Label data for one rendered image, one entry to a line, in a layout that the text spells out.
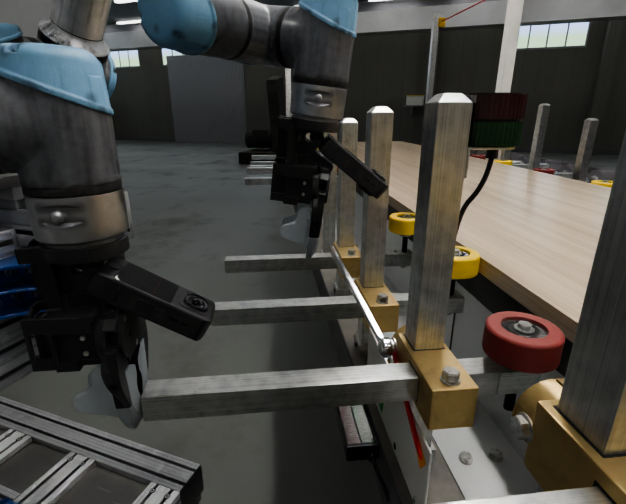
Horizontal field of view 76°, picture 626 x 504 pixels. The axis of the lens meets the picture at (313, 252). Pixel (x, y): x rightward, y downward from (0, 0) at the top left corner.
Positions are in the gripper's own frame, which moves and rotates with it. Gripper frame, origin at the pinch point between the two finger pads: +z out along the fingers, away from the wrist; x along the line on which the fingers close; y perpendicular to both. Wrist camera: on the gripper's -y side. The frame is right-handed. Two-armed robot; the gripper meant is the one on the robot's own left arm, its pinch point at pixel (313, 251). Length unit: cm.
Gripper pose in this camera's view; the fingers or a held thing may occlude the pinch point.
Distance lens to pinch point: 64.1
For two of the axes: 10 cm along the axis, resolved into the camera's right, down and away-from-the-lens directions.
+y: -9.9, -1.2, -0.3
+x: -0.2, 3.9, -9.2
